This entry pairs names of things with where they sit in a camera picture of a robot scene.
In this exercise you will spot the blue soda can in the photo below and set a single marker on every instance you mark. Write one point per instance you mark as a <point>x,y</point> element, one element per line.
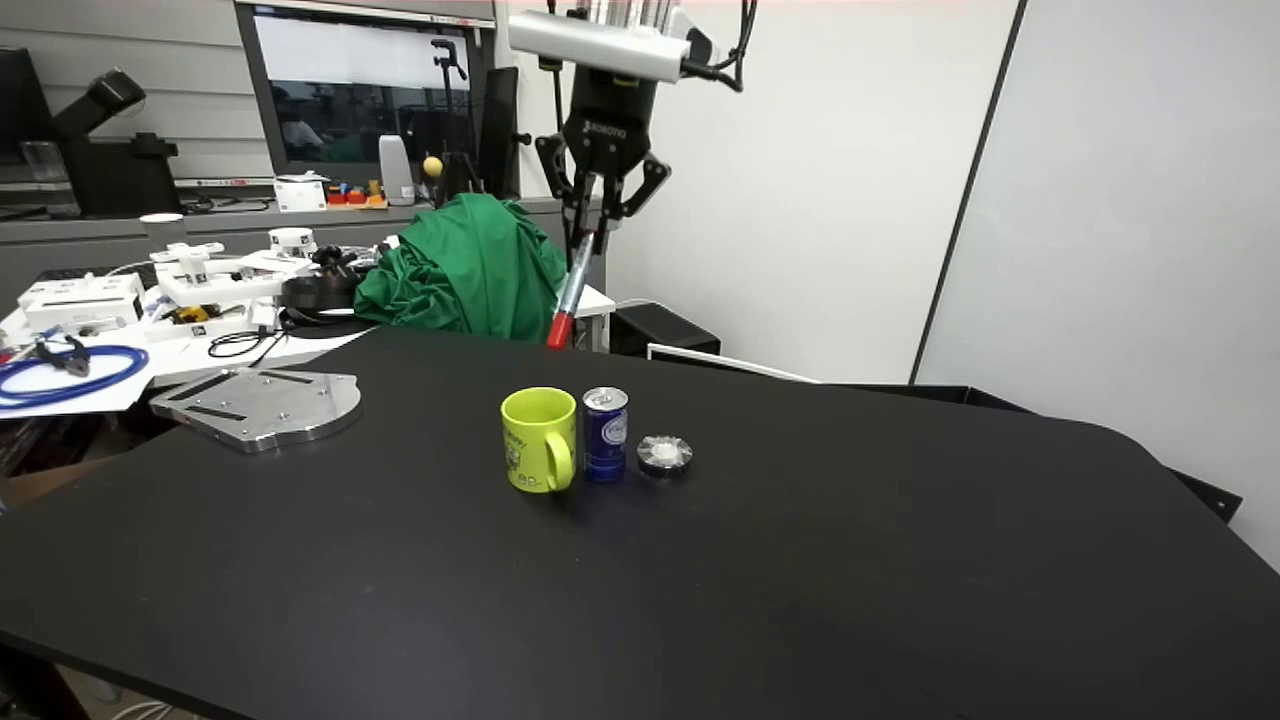
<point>604,432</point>

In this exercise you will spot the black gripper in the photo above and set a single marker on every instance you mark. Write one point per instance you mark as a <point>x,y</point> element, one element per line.
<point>604,132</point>

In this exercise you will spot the black microscope on counter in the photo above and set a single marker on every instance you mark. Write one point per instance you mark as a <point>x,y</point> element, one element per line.
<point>110,176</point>

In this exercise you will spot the black box on floor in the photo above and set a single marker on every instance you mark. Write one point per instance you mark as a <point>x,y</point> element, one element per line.
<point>643,327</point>

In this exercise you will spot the black bag on desk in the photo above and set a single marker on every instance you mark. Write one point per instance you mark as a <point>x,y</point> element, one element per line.
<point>322,303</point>

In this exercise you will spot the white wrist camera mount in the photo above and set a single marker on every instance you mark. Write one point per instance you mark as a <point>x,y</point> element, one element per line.
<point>633,48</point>

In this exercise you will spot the red capped silver marker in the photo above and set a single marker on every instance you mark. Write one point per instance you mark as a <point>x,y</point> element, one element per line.
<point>570,293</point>

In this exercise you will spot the dark window monitor frame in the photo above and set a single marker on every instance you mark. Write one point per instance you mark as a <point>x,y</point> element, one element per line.
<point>332,76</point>

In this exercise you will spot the black leaning rod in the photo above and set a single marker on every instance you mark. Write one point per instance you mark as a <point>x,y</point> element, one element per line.
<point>968,181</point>

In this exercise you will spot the yellow green mug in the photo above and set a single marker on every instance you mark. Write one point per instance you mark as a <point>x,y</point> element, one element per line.
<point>537,436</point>

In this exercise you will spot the white device on desk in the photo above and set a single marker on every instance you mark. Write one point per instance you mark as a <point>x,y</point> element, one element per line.
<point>82,303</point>

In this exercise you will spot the green cloth pile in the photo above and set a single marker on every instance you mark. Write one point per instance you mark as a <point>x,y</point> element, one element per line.
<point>473,269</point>

